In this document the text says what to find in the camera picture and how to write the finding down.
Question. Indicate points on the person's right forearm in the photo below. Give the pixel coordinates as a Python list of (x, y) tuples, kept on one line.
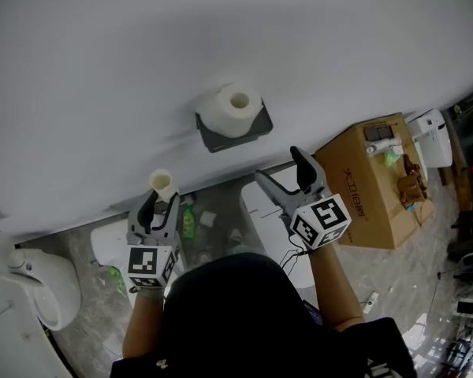
[(333, 286)]

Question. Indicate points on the person's left forearm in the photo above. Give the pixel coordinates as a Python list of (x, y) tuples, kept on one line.
[(144, 325)]

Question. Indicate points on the white toilet paper roll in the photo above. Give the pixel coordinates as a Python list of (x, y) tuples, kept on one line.
[(220, 114)]

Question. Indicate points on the small white box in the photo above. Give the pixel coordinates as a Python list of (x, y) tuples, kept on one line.
[(207, 218)]

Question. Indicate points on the dark switch panel pair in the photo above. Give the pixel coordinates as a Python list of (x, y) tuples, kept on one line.
[(378, 132)]

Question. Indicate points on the person's grey shoe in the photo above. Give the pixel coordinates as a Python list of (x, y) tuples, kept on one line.
[(204, 257)]

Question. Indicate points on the white wall urinal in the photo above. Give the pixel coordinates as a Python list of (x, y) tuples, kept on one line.
[(51, 286)]

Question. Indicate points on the green plastic bag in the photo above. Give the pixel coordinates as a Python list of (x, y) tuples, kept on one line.
[(119, 278)]

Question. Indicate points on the white tube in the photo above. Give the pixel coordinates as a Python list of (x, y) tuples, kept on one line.
[(380, 146)]

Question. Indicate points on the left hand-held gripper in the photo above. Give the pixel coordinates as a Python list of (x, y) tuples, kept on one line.
[(144, 264)]

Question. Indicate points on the dark grey toilet paper holder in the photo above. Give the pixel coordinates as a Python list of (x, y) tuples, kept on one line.
[(256, 126)]

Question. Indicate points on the crumpled green bag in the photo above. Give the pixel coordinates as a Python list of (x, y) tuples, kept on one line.
[(392, 158)]

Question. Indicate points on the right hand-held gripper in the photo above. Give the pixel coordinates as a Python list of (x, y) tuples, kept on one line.
[(321, 221)]

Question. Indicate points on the small white monitor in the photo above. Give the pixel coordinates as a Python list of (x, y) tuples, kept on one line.
[(465, 308)]

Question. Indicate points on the green plastic bottle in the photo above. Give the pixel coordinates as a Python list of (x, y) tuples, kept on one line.
[(188, 222)]

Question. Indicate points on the white power strip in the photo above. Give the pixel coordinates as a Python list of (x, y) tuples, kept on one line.
[(371, 301)]

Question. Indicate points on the white ceramic toilet tank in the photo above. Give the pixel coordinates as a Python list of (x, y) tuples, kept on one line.
[(266, 227)]

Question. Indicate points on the large brown cardboard box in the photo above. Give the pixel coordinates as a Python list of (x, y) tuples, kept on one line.
[(354, 160)]

